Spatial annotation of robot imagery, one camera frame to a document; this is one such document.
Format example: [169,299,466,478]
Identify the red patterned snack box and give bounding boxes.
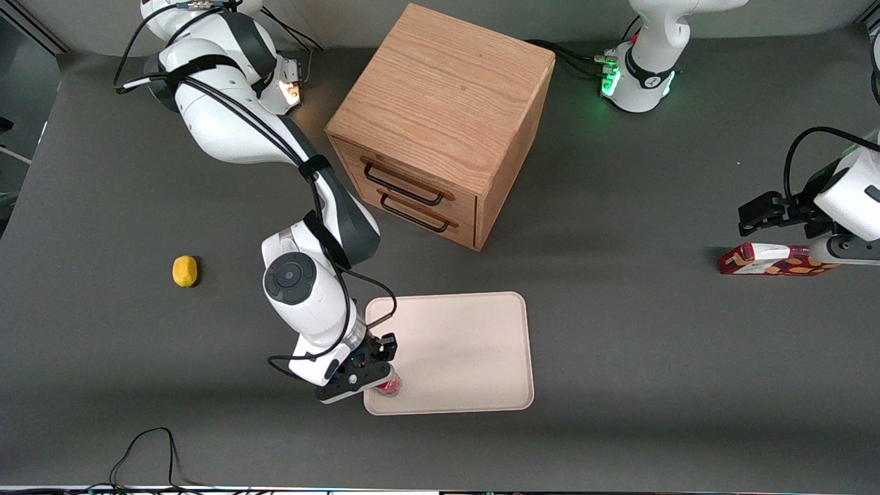
[718,243,841,276]

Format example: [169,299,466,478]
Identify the black right arm base cables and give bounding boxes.
[265,10,325,52]

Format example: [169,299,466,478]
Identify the yellow lemon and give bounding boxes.
[172,255,199,288]

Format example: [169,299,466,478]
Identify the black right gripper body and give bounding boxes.
[344,333,380,375]

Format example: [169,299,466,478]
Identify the thin black looped cable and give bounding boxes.
[86,427,228,492]

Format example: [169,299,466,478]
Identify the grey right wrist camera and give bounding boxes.
[315,360,395,405]

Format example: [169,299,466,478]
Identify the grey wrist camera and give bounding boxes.
[315,360,395,405]
[808,234,880,267]

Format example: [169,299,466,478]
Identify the black wire drawer handle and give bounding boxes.
[362,159,446,207]
[379,191,452,233]

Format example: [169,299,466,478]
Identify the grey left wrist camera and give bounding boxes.
[808,234,880,267]

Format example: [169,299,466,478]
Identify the wooden two-drawer cabinet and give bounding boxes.
[324,3,556,252]

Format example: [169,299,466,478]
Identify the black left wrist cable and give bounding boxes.
[784,126,880,200]

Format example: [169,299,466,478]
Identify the black left arm base cables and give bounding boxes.
[526,39,619,80]

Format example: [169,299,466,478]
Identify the black arm base cables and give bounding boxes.
[526,39,619,80]
[265,10,325,52]

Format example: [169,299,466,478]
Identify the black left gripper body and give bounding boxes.
[784,159,841,239]

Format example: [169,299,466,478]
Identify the beige rectangular tray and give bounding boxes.
[363,291,535,417]

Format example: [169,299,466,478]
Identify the dark metal frame rail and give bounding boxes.
[0,0,69,54]

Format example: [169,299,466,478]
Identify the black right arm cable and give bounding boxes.
[113,0,398,382]

